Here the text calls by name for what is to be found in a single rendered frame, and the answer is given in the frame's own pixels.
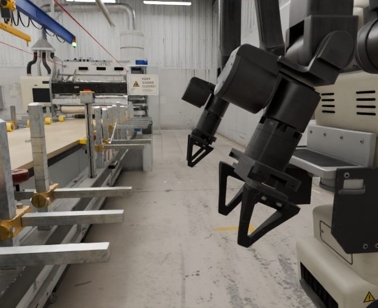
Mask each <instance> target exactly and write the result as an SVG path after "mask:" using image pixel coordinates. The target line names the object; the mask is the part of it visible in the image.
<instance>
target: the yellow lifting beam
mask: <svg viewBox="0 0 378 308"><path fill-rule="evenodd" d="M0 29H2V30H3V31H6V32H8V33H10V34H12V35H15V36H17V37H19V38H21V39H23V40H25V41H26V43H27V44H28V43H29V42H31V36H29V35H27V34H25V33H23V32H21V31H19V30H18V29H15V28H14V27H12V24H11V22H10V21H9V22H8V24H5V23H3V22H2V21H0Z"/></svg>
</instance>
